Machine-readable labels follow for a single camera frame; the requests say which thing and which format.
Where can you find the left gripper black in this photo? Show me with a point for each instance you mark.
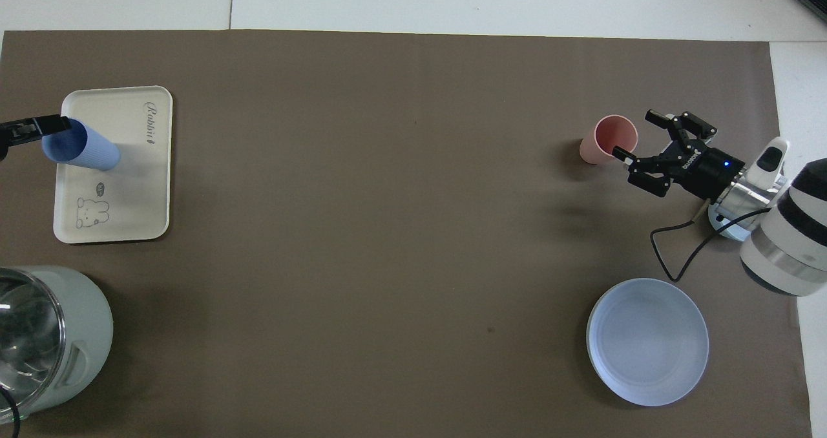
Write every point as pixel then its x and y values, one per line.
pixel 2 144

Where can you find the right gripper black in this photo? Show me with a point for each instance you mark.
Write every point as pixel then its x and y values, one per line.
pixel 704 166

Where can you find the blue ribbed cup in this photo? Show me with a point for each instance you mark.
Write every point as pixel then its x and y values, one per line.
pixel 90 150

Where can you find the pink cup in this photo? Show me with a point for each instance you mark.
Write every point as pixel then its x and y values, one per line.
pixel 607 134

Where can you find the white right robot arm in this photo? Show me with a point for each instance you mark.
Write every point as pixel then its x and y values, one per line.
pixel 788 250

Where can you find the cream rabbit print tray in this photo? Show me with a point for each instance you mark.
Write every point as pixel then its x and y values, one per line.
pixel 129 192

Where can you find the light blue small bowl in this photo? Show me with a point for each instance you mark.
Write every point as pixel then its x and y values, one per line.
pixel 727 226

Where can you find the light blue round plate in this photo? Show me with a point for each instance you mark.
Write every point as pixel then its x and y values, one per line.
pixel 647 341

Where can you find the pale green steel kettle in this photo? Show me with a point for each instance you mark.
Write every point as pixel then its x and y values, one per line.
pixel 58 334

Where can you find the brown paper table cover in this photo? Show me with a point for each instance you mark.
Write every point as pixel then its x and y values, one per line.
pixel 387 231

